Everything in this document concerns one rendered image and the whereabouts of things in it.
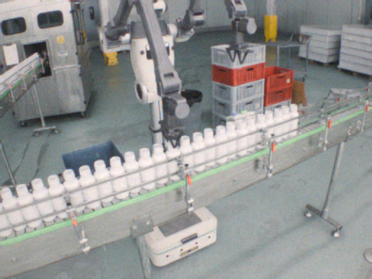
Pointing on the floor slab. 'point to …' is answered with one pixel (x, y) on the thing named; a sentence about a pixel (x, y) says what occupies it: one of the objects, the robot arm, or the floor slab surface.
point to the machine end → (41, 33)
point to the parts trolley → (288, 53)
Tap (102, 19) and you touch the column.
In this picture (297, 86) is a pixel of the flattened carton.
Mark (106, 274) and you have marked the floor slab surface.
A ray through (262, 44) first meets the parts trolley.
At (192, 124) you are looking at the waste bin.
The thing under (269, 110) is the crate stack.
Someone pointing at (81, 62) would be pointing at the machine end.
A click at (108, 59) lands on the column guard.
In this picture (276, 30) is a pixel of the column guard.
